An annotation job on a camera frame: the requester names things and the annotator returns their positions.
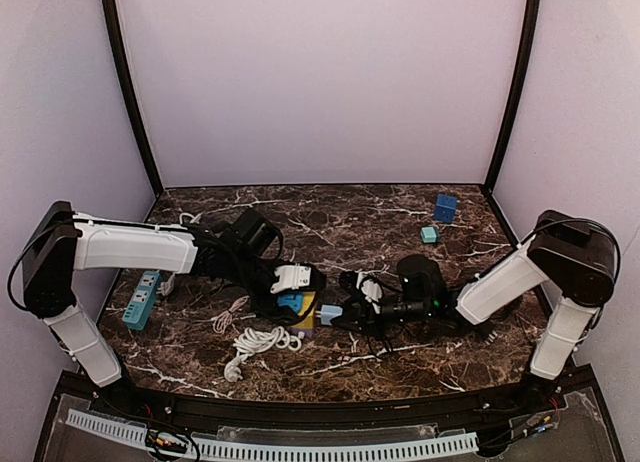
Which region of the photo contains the yellow cube socket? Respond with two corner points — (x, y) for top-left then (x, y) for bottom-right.
(297, 291), (317, 324)

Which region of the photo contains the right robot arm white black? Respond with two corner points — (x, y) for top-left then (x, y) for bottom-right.
(324, 210), (622, 380)

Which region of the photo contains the left black frame post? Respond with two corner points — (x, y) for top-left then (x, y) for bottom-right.
(101, 0), (164, 198)

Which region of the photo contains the blue adapter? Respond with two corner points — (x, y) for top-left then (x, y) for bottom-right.
(277, 292), (305, 315)

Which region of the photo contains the pink white usb cable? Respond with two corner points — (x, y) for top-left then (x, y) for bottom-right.
(209, 296), (251, 336)

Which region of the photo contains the white power cord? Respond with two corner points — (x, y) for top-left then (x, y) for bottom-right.
(223, 325), (305, 383)

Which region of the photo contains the purple power strip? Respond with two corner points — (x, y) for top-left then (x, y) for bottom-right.
(289, 322), (315, 340)

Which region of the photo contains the light blue charger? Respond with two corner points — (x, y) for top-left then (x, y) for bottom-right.
(318, 305), (343, 326)

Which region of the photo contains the white slotted cable duct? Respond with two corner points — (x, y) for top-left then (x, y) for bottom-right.
(65, 409), (479, 461)

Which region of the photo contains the teal small charger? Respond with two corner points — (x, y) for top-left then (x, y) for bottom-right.
(420, 226), (440, 244)

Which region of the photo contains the teal power strip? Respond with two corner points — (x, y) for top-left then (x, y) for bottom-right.
(122, 271), (162, 331)

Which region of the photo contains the black frame post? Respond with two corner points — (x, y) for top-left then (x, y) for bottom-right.
(101, 0), (164, 198)
(483, 0), (541, 193)

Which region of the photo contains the right black frame post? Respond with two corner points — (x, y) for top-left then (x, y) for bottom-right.
(483, 0), (541, 193)

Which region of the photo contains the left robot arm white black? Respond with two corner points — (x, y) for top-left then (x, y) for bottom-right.
(9, 201), (326, 388)

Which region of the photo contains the dark blue cube socket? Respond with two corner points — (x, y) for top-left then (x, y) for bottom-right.
(434, 194), (458, 224)

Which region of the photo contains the black plug adapter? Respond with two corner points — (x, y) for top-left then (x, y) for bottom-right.
(475, 323), (498, 344)

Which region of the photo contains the black cable bundle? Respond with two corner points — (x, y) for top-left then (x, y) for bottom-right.
(362, 326), (401, 361)

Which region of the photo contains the black front aluminium rail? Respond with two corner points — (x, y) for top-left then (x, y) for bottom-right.
(84, 381), (553, 432)

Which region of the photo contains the white teal strip cord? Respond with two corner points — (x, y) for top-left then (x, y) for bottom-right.
(157, 212), (204, 297)

